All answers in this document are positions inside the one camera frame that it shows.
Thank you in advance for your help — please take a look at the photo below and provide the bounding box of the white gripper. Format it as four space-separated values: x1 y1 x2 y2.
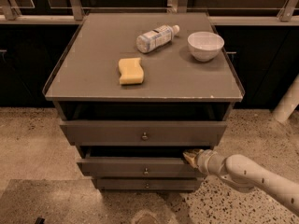
183 149 226 175

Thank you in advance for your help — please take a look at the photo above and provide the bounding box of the grey drawer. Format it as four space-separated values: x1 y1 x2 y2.
60 120 227 147
92 177 204 191
78 147 202 178

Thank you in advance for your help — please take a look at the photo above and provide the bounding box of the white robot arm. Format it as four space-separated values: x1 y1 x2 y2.
183 149 299 216

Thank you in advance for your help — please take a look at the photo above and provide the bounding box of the grey drawer cabinet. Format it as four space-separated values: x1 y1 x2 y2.
42 11 246 193

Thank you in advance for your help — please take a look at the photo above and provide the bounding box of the grey bottom drawer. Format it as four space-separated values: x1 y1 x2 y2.
92 177 204 191

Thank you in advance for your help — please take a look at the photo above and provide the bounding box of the grey top drawer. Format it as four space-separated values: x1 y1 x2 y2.
60 120 227 147

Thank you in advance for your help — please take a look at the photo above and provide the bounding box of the yellow sponge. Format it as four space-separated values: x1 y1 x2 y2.
118 58 144 85

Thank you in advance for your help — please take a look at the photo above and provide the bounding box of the white pillar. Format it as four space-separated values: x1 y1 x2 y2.
273 74 299 123

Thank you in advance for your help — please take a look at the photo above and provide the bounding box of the white bowl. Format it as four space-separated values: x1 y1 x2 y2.
188 32 224 62

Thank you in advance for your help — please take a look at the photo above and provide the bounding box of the clear plastic water bottle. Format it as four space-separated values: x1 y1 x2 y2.
136 25 180 53

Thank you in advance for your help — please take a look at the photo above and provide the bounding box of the metal railing frame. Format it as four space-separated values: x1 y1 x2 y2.
0 0 299 26

